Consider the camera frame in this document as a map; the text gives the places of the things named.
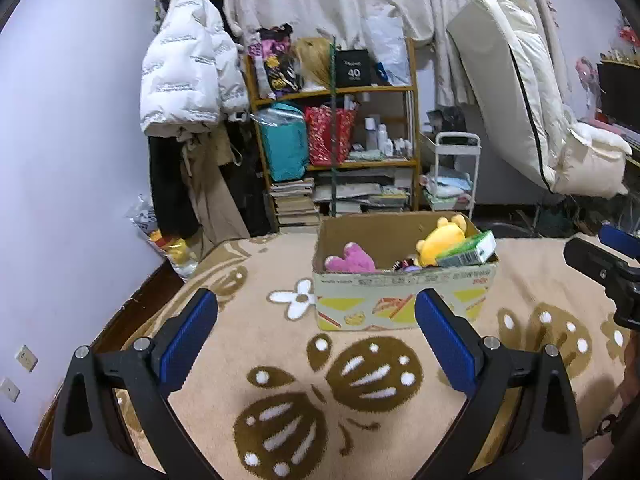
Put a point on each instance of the pink wall decoration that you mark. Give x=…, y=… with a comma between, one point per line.
x=586, y=71

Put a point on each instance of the white wall socket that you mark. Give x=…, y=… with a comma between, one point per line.
x=9, y=390
x=26, y=358

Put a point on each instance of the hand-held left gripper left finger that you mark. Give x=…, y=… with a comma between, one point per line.
x=186, y=345

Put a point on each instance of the white trolley cart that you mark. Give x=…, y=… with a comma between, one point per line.
x=475, y=160

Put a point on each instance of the printed cardboard box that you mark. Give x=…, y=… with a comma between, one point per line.
x=400, y=300

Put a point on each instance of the wooden shelf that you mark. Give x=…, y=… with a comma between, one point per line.
x=411, y=125

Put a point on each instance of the stack of books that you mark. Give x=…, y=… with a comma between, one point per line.
x=295, y=205

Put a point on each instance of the beige printed blanket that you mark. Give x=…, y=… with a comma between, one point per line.
x=280, y=340

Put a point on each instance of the yellow dog plush toy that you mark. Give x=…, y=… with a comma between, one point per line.
x=440, y=240

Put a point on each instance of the folded blue cloths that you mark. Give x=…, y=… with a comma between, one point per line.
x=447, y=184

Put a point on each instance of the black box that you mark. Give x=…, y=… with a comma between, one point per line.
x=352, y=69

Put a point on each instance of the white puffer jacket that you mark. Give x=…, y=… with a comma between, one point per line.
x=182, y=75

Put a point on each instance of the colourful printed bag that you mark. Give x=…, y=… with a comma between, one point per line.
x=275, y=62

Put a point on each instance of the folded green towel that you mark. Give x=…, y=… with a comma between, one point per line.
x=366, y=155

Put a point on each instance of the cream cushion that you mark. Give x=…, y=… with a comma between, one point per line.
x=595, y=160

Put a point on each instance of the blonde wig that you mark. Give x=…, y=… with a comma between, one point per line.
x=312, y=62

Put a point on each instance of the black coat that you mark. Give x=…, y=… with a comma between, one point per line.
x=170, y=190

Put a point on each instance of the beige trench coat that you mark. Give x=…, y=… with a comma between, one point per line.
x=210, y=200

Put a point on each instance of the teal bag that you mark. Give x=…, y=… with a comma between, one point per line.
x=282, y=147

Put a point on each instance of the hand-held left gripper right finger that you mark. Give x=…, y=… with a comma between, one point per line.
x=444, y=345

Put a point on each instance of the pink plush toy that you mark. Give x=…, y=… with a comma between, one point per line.
x=352, y=260

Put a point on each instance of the purple-haired plush doll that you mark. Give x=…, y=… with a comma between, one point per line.
x=411, y=268

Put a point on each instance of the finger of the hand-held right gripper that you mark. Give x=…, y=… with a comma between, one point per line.
x=590, y=260
x=620, y=240

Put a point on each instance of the red gift bag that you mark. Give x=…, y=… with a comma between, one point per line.
x=320, y=135

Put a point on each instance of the white plastic bag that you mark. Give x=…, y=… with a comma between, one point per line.
x=387, y=50

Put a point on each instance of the white mattress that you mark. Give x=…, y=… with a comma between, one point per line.
x=505, y=75

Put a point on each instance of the black monitor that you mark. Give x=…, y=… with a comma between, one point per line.
x=620, y=92

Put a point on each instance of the green pole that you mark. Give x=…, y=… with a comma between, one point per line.
x=332, y=160

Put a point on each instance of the pile of papers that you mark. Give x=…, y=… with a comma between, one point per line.
x=365, y=195

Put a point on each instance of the black hanging garment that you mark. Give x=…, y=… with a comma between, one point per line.
x=245, y=190

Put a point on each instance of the plastic bag with yellow toys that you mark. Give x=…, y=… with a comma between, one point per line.
x=172, y=250

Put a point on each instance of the green tissue pack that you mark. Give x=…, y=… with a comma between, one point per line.
x=465, y=252

